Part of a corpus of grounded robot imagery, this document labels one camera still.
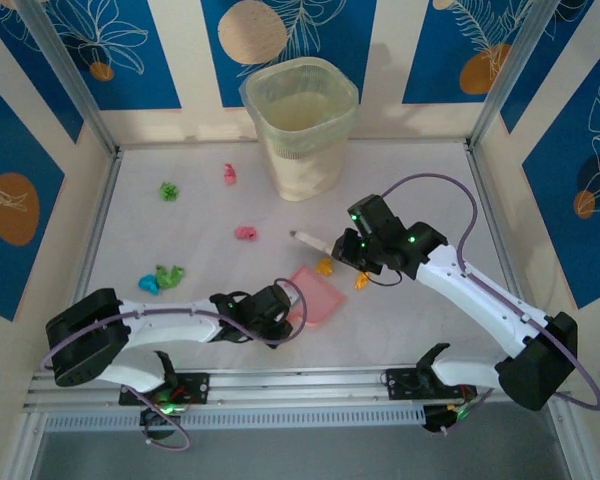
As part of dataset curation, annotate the grey bristle hand brush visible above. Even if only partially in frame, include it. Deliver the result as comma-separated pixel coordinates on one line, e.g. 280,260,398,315
288,228,333,255

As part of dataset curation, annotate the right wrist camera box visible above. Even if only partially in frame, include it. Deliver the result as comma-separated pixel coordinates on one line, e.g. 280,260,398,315
348,195,397,236

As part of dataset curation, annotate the pink plastic dustpan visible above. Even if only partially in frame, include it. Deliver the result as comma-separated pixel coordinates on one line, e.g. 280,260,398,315
284,264,349,331

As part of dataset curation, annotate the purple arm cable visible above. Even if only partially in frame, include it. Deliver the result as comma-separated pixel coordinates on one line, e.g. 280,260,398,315
38,278,307,453
379,172,600,414

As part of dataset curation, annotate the aluminium mounting rail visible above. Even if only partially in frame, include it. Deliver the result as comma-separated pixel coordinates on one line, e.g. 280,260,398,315
22,362,574,414

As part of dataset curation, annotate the grey slotted cable duct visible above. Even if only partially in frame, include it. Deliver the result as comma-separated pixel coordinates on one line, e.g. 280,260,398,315
42,403,427,434

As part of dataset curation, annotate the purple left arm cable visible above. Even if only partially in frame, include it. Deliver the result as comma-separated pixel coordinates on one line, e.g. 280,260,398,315
38,278,307,453

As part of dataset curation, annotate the translucent green bin liner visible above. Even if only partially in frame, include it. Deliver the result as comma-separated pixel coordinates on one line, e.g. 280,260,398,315
239,56,360,161

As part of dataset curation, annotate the cream waste bin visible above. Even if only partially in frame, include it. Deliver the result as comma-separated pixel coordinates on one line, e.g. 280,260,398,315
239,57,360,204

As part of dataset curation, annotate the aluminium frame post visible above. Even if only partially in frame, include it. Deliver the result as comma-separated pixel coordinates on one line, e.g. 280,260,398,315
17,0,121,156
468,0,561,151

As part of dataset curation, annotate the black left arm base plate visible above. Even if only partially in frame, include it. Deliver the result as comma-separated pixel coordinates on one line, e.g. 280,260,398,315
118,370,211,407

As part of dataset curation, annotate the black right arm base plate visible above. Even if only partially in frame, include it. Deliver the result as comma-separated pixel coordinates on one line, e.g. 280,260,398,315
384,367,479,401

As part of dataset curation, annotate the aluminium table edge rail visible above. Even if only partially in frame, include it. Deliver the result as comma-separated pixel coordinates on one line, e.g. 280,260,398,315
463,144,546,361
52,149,126,374

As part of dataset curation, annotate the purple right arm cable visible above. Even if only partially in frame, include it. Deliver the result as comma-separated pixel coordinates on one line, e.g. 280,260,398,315
379,172,600,414

